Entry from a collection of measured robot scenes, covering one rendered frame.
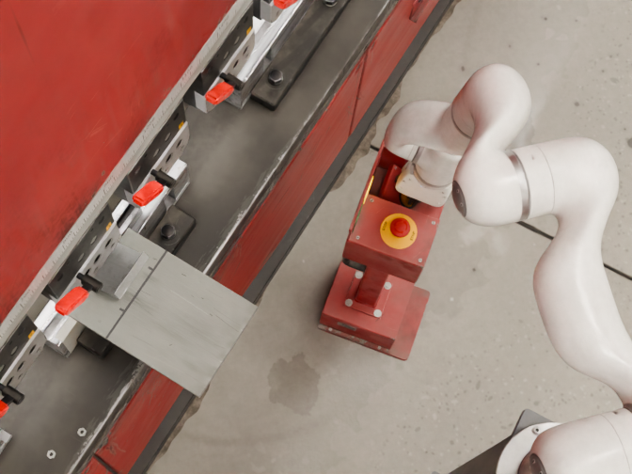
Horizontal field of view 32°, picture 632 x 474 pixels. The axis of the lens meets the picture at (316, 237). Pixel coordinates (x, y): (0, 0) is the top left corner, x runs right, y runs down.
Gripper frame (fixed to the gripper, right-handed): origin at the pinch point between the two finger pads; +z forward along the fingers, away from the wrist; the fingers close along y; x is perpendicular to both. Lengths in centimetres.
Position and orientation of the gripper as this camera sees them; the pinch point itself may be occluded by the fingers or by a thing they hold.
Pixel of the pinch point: (415, 196)
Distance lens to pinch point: 222.6
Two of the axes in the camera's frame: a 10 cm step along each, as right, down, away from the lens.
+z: -1.4, 2.8, 9.5
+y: 9.3, 3.7, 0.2
